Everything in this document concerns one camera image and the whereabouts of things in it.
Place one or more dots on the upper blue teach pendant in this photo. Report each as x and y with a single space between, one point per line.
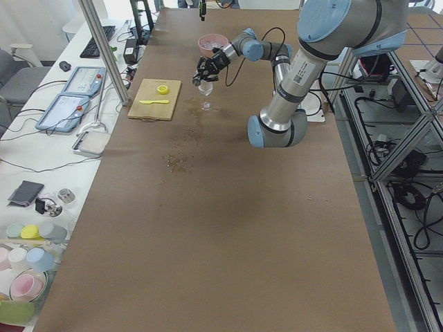
85 80

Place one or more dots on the black power adapter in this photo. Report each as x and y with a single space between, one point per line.
130 54

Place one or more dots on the stacked pastel cups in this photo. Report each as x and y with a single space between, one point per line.
38 247

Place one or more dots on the yellow lemon half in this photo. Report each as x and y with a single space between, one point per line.
163 89

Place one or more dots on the dark folded cloth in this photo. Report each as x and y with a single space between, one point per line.
25 194

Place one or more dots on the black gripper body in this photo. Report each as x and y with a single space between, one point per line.
219 59

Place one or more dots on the small steel cup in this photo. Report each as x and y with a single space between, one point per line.
66 195

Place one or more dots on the silver tray with cloth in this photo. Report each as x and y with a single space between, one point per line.
91 143

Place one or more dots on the blue teach pendant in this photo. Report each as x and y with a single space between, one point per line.
64 113
85 80

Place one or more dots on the yellow plastic knife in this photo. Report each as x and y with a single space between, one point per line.
154 101

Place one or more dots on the aluminium frame post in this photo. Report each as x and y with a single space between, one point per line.
97 32

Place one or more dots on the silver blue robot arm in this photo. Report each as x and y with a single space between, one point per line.
324 29

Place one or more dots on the lower blue teach pendant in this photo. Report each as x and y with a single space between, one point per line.
64 113

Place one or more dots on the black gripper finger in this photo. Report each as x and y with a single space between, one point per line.
201 71
210 77

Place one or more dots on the clear ice cubes pile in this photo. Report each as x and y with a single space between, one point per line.
210 45

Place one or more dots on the bamboo cutting board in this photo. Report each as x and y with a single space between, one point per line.
147 91

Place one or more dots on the clear wine glass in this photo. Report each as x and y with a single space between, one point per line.
205 88

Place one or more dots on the steel cocktail jigger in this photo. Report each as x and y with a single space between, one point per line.
196 81

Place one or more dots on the black computer mouse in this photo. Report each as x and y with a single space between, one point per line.
65 66

